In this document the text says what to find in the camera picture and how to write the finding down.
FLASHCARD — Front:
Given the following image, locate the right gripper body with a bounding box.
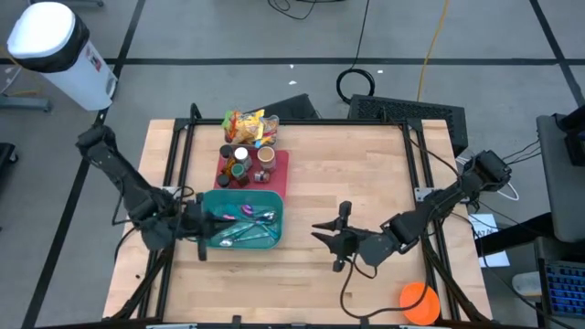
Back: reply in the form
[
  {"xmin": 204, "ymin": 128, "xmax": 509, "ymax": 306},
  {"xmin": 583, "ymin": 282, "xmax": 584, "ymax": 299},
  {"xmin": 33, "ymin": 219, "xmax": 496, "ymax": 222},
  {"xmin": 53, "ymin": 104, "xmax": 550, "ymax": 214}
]
[{"xmin": 331, "ymin": 200, "xmax": 365, "ymax": 274}]

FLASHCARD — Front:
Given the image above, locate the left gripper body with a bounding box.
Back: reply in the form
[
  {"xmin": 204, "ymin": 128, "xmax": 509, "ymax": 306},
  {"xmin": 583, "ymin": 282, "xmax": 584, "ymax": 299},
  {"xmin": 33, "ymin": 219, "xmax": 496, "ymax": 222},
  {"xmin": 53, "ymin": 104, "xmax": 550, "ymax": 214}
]
[{"xmin": 181, "ymin": 191, "xmax": 216, "ymax": 262}]

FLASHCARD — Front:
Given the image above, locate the purple iridescent spoon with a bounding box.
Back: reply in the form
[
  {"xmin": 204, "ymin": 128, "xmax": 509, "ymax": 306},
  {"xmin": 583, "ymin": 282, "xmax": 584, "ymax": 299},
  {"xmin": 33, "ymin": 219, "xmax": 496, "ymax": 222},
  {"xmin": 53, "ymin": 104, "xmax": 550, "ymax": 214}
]
[{"xmin": 226, "ymin": 204, "xmax": 255, "ymax": 220}]

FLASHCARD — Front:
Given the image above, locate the dark metal spoon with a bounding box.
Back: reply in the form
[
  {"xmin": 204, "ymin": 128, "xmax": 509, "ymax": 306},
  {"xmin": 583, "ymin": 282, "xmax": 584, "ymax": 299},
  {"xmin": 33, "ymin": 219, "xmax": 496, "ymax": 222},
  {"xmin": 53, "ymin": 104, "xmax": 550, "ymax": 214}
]
[{"xmin": 249, "ymin": 208, "xmax": 279, "ymax": 225}]

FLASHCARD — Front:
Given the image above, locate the teal plastic spoon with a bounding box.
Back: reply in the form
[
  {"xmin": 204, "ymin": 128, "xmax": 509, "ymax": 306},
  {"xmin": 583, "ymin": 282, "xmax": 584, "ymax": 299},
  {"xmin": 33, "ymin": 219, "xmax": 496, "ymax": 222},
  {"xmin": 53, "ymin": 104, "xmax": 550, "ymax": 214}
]
[{"xmin": 255, "ymin": 221, "xmax": 281, "ymax": 242}]

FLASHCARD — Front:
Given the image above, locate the teal plastic bin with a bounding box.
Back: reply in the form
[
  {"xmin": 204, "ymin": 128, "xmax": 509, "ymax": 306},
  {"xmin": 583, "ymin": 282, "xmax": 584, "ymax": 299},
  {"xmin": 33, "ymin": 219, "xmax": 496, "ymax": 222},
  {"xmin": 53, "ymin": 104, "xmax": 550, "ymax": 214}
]
[{"xmin": 200, "ymin": 188, "xmax": 286, "ymax": 251}]

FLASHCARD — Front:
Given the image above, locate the white lid jar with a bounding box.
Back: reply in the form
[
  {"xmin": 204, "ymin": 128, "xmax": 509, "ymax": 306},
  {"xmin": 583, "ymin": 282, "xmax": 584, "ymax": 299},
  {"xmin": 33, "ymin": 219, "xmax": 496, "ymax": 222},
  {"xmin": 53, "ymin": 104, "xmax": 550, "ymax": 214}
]
[{"xmin": 233, "ymin": 145, "xmax": 253, "ymax": 171}]

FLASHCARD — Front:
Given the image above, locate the orange snack bag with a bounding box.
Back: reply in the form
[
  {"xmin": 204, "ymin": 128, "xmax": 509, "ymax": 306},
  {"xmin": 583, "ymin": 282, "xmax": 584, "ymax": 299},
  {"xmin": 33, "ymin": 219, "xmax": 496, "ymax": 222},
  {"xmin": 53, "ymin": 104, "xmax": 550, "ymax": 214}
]
[{"xmin": 229, "ymin": 111, "xmax": 243, "ymax": 143}]

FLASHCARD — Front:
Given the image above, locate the yellow blue chips bag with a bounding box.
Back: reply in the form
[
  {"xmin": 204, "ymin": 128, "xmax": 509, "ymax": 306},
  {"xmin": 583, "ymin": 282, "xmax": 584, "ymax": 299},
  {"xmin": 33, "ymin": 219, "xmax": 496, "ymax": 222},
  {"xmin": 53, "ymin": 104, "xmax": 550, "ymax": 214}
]
[{"xmin": 237, "ymin": 108, "xmax": 267, "ymax": 150}]

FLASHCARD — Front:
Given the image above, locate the red plastic bin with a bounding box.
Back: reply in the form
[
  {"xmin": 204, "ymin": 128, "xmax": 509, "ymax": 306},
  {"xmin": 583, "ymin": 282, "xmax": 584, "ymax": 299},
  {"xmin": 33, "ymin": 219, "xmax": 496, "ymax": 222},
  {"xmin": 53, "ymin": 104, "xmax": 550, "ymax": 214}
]
[{"xmin": 212, "ymin": 148, "xmax": 291, "ymax": 198}]

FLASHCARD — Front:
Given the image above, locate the orange plastic bowl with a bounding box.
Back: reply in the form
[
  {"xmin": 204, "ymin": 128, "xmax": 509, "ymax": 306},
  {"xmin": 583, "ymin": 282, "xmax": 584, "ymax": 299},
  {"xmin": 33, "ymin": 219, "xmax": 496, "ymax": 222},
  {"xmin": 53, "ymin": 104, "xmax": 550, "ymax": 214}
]
[{"xmin": 399, "ymin": 281, "xmax": 441, "ymax": 326}]

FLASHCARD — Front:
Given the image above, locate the black box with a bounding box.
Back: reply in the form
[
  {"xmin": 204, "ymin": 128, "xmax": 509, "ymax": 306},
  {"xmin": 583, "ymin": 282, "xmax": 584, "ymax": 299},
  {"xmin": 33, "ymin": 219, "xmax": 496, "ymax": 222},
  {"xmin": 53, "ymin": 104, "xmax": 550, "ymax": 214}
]
[{"xmin": 244, "ymin": 93, "xmax": 321, "ymax": 121}]

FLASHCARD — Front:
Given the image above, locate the black perforated computer case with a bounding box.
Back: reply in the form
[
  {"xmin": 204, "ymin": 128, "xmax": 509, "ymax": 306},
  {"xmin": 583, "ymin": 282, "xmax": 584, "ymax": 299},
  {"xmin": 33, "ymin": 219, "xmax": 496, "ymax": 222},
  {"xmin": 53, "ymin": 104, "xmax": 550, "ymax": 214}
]
[{"xmin": 346, "ymin": 94, "xmax": 470, "ymax": 156}]

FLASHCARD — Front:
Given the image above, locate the white paper sheet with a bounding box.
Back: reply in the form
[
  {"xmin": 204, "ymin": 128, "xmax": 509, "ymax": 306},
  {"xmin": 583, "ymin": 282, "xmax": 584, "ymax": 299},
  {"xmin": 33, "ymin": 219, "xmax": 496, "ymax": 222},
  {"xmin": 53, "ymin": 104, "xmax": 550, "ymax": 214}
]
[{"xmin": 466, "ymin": 213, "xmax": 511, "ymax": 269}]

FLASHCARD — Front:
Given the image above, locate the black desk beam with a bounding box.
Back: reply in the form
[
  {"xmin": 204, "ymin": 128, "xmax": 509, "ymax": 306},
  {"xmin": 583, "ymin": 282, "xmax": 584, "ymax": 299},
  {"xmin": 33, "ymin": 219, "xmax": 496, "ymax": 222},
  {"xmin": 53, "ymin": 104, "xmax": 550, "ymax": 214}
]
[{"xmin": 473, "ymin": 212, "xmax": 554, "ymax": 257}]

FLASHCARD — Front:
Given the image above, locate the white rounded object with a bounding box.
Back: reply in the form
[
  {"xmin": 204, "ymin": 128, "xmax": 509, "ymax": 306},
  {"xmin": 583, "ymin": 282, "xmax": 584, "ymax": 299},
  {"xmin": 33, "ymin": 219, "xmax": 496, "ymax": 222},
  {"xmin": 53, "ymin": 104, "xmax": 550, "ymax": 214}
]
[{"xmin": 511, "ymin": 271, "xmax": 544, "ymax": 298}]

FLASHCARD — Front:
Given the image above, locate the black chair base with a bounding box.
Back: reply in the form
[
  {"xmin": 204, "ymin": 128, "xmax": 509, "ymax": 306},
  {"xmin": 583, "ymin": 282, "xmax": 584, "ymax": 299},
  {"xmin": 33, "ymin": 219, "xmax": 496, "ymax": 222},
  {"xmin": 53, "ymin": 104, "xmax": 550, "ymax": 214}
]
[{"xmin": 0, "ymin": 142, "xmax": 19, "ymax": 179}]

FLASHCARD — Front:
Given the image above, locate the grey furniture base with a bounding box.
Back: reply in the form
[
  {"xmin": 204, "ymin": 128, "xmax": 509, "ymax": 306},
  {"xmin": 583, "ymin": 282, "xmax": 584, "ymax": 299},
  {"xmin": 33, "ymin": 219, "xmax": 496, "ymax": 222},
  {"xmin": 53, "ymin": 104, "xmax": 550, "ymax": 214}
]
[{"xmin": 0, "ymin": 93, "xmax": 52, "ymax": 113}]

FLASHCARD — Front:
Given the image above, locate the backlit keyboard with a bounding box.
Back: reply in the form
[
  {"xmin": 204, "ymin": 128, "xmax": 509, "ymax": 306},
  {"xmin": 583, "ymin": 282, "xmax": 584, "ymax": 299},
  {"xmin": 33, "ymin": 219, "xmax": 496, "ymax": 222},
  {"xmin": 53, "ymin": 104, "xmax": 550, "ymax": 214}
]
[{"xmin": 538, "ymin": 259, "xmax": 585, "ymax": 320}]

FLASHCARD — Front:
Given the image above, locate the white trash bin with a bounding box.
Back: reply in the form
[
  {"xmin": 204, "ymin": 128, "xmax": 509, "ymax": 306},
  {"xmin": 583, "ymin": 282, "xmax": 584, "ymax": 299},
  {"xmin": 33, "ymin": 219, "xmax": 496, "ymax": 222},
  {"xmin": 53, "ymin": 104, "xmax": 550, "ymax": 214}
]
[{"xmin": 5, "ymin": 1, "xmax": 119, "ymax": 112}]

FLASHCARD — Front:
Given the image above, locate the black desk device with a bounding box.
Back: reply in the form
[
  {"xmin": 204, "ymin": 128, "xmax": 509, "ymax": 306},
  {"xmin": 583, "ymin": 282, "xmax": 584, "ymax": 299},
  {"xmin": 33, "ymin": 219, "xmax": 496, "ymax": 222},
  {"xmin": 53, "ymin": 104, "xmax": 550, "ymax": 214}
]
[{"xmin": 555, "ymin": 105, "xmax": 585, "ymax": 168}]

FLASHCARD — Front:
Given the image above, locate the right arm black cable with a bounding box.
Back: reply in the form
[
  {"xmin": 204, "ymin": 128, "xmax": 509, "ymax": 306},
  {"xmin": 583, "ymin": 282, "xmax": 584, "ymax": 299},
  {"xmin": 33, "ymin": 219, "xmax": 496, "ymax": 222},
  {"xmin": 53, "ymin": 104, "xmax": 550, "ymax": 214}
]
[{"xmin": 338, "ymin": 249, "xmax": 431, "ymax": 320}]

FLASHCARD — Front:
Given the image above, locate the black metal table frame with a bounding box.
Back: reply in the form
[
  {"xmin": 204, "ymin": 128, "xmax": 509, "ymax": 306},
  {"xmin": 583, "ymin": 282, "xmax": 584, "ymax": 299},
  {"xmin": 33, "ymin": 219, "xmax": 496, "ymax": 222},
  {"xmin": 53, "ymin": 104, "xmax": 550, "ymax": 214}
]
[{"xmin": 102, "ymin": 102, "xmax": 494, "ymax": 328}]

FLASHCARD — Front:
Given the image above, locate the coiled black cable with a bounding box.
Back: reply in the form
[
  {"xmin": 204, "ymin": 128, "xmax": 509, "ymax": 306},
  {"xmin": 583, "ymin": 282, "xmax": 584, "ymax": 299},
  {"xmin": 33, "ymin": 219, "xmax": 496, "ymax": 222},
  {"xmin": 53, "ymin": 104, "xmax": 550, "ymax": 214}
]
[{"xmin": 335, "ymin": 0, "xmax": 377, "ymax": 105}]

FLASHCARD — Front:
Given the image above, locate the yellow cable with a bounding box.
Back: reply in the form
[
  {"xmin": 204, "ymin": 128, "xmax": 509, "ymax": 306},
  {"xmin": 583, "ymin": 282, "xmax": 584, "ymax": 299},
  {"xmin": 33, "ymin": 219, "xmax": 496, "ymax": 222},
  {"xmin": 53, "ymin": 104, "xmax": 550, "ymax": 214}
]
[{"xmin": 415, "ymin": 0, "xmax": 452, "ymax": 102}]

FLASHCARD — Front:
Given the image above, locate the black floor cable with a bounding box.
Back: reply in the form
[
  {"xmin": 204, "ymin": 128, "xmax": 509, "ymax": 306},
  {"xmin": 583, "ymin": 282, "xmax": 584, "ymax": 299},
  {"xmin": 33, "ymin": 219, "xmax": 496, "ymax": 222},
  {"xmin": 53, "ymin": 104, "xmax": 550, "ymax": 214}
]
[{"xmin": 267, "ymin": 0, "xmax": 346, "ymax": 22}]

